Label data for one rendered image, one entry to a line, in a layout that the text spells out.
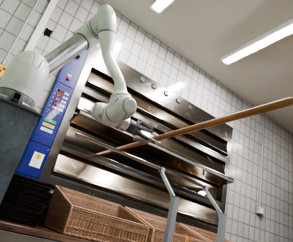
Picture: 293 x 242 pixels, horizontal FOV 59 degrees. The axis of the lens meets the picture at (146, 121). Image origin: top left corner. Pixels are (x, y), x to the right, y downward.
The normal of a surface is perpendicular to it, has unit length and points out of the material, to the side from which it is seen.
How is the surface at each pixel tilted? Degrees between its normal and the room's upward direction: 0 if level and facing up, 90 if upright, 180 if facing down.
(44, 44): 90
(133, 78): 90
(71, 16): 90
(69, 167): 70
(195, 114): 90
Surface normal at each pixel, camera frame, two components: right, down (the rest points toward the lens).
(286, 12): -0.22, 0.89
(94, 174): 0.60, -0.51
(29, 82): 0.68, -0.11
